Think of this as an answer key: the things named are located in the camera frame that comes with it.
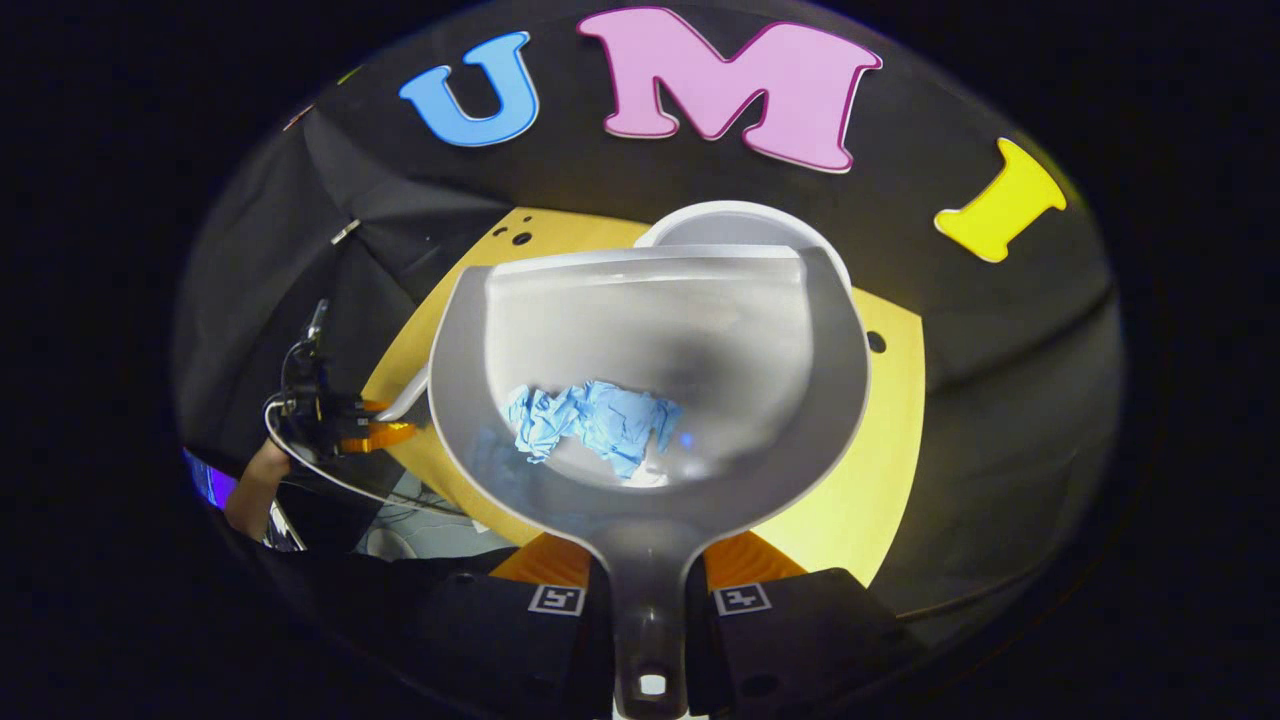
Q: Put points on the blue paper trash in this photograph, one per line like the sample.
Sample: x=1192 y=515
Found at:
x=600 y=420

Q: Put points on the white cloth clip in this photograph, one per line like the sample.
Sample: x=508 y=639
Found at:
x=345 y=232

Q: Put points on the purple glowing screen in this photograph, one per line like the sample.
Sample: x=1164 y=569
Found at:
x=210 y=480

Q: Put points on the grey dustpan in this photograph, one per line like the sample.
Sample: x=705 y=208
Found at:
x=650 y=330

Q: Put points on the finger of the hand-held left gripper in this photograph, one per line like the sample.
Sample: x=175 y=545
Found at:
x=385 y=436
x=377 y=405

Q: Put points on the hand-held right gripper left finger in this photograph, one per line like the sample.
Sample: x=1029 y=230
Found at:
x=500 y=640

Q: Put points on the wooden desktop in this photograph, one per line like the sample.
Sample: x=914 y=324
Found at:
x=890 y=450

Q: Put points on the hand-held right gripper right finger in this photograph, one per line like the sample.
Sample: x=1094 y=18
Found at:
x=790 y=640

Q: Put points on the black backdrop cloth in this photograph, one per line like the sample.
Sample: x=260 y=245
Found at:
x=950 y=320

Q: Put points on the grey ribbed garbage bin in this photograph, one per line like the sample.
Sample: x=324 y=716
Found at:
x=740 y=225

